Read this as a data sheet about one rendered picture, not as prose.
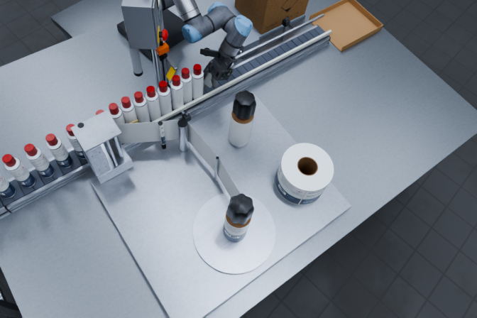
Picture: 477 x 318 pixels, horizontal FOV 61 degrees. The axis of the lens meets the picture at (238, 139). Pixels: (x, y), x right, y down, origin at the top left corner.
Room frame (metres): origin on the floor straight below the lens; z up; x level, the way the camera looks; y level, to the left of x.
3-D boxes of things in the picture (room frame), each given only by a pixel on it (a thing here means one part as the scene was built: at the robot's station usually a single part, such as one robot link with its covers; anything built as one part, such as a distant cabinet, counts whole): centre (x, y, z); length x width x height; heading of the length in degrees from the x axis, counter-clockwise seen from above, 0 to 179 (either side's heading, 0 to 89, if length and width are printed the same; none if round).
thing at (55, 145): (0.62, 0.65, 0.98); 0.05 x 0.05 x 0.20
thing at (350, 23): (1.71, -0.46, 0.85); 0.30 x 0.26 x 0.04; 134
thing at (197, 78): (1.04, 0.21, 0.98); 0.05 x 0.05 x 0.20
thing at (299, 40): (1.01, 0.25, 0.86); 1.65 x 0.08 x 0.04; 134
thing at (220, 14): (1.22, 0.16, 1.20); 0.11 x 0.11 x 0.08; 50
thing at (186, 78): (1.01, 0.26, 0.98); 0.05 x 0.05 x 0.20
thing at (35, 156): (0.57, 0.71, 0.98); 0.05 x 0.05 x 0.20
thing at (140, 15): (1.00, 0.39, 1.38); 0.17 x 0.10 x 0.19; 9
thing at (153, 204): (0.61, 0.03, 0.86); 0.80 x 0.67 x 0.05; 134
